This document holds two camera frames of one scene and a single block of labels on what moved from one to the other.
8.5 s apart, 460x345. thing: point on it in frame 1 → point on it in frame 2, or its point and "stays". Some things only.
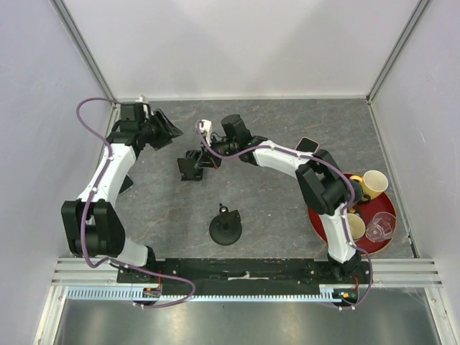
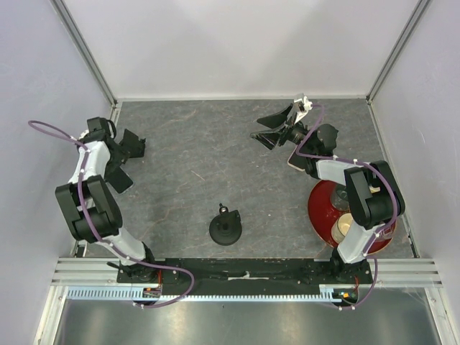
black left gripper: [165, 137] → [121, 156]
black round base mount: [226, 228] stays
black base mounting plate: [239, 277] stays
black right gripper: [208, 159] → [269, 138]
